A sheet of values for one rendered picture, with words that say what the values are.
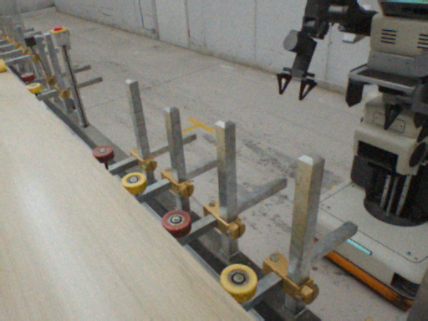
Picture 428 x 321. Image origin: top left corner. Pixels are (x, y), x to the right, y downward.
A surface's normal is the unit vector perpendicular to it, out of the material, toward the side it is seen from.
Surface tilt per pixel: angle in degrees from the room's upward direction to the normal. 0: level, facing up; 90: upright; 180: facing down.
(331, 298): 0
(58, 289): 0
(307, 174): 90
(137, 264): 0
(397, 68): 90
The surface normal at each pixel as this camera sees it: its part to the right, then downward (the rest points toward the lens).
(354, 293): -0.12, -0.83
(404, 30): -0.81, 0.49
